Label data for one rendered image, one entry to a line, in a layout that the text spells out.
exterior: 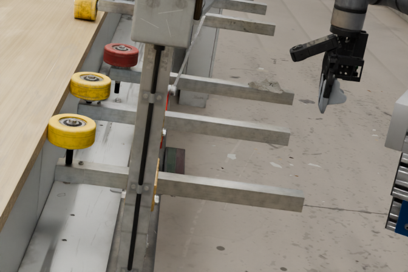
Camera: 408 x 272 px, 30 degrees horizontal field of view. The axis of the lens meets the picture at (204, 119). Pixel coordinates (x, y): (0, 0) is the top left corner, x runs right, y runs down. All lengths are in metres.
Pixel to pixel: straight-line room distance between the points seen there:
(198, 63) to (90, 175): 2.84
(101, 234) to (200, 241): 1.32
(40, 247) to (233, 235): 1.52
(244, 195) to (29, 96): 0.43
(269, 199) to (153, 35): 0.52
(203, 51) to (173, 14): 3.21
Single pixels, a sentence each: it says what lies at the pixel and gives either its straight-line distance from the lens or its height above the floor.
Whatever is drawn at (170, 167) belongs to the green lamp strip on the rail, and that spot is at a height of 0.70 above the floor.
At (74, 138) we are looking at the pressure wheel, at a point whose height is 0.89.
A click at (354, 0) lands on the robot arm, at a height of 1.10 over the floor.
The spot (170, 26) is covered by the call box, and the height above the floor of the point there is 1.18.
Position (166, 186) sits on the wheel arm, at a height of 0.82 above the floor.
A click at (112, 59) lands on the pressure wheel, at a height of 0.89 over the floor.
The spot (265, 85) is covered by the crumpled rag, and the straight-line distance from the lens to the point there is 1.80.
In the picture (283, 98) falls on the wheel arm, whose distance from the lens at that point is 1.80.
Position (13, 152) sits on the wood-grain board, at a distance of 1.19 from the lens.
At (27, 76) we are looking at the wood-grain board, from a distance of 1.54.
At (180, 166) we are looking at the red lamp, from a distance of 1.70.
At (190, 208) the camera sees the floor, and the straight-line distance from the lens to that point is 3.07.
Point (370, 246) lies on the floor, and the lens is 3.09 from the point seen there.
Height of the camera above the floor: 1.39
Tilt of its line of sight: 20 degrees down
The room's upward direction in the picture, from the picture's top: 9 degrees clockwise
